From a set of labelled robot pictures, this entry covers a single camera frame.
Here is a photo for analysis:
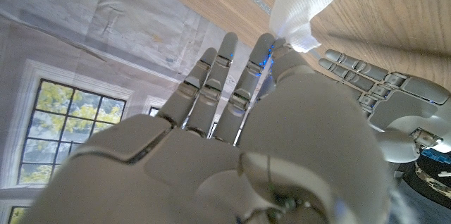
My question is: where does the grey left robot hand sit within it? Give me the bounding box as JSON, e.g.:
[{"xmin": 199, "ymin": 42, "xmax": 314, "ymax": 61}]
[{"xmin": 319, "ymin": 49, "xmax": 451, "ymax": 164}]

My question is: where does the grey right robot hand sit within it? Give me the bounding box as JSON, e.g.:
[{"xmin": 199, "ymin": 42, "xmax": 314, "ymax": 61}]
[{"xmin": 19, "ymin": 32, "xmax": 394, "ymax": 224}]

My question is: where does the white gauze bandage roll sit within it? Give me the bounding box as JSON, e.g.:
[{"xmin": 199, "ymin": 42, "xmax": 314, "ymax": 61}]
[{"xmin": 268, "ymin": 0, "xmax": 350, "ymax": 54}]

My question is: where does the black object with camouflage band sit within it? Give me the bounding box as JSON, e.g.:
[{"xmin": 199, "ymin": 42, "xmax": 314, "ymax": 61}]
[{"xmin": 401, "ymin": 153, "xmax": 451, "ymax": 211}]

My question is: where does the printed window backdrop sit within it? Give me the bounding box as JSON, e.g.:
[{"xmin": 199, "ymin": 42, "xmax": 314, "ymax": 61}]
[{"xmin": 0, "ymin": 0, "xmax": 272, "ymax": 224}]

